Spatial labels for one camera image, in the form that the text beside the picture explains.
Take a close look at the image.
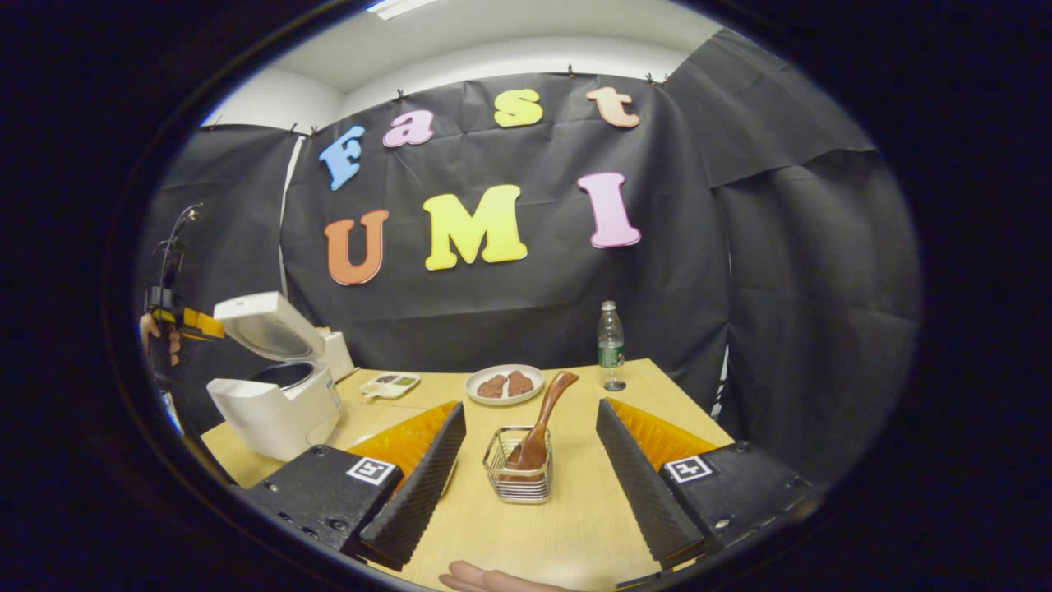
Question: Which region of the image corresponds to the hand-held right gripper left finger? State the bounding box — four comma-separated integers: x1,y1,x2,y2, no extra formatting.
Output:
242,400,468,572

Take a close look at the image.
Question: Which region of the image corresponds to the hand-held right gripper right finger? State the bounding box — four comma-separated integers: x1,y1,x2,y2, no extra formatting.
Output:
595,398,823,571

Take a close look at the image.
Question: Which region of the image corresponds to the wire chopstick holder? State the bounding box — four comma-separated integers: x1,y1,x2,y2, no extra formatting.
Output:
482,425,553,504

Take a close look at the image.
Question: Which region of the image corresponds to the brown wooden spoon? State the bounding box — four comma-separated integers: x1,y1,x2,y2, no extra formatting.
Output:
505,371,580,474

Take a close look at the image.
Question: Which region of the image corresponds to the white rice cooker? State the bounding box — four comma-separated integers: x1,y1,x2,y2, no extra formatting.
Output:
205,292,346,463

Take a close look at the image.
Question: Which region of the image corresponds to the white divided seasoning tray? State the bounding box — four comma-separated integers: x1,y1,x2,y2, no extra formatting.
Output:
359,372,421,401

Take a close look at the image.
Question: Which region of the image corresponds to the white toaster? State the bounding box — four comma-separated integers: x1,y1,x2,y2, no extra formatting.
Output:
316,326,357,382

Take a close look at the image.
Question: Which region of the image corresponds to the plastic water bottle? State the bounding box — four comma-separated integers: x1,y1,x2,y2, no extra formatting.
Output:
597,300,627,392

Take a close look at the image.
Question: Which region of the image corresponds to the white plate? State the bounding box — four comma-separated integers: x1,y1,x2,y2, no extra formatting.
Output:
465,364,545,406

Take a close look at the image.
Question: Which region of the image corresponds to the black backdrop cloth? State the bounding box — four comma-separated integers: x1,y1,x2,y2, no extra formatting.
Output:
136,29,921,486

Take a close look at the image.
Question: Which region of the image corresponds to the large ceiling light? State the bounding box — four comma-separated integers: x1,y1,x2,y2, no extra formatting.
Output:
366,0,445,20

